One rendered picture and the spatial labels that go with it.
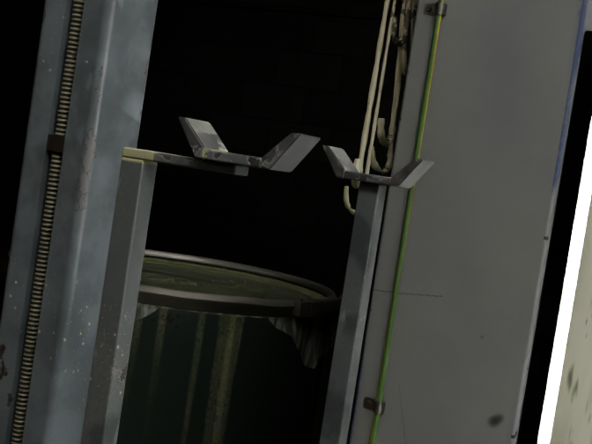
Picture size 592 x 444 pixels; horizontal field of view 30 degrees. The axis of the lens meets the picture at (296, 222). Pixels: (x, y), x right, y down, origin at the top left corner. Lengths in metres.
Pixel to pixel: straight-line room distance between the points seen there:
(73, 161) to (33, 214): 0.05
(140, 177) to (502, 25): 0.61
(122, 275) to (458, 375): 0.59
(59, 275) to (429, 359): 0.52
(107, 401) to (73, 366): 0.13
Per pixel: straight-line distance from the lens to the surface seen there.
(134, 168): 0.66
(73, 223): 0.77
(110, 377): 0.67
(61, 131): 0.79
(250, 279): 2.14
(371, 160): 1.28
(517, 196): 1.15
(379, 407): 1.20
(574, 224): 1.16
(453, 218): 1.17
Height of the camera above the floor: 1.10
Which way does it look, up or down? 3 degrees down
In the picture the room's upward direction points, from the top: 9 degrees clockwise
